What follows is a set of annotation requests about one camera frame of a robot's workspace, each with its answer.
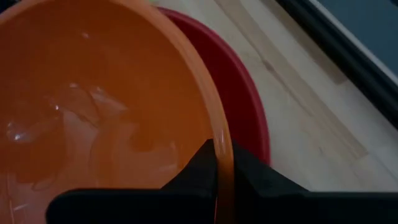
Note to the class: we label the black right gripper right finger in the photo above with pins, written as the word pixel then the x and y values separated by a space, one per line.
pixel 280 202

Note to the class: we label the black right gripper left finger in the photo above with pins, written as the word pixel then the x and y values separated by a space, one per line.
pixel 174 202

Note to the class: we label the orange plastic bowl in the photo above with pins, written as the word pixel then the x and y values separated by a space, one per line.
pixel 109 77

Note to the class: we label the large red plastic bowl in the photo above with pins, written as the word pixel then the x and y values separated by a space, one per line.
pixel 230 84

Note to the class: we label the black table edge rail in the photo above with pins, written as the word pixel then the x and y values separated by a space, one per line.
pixel 348 53

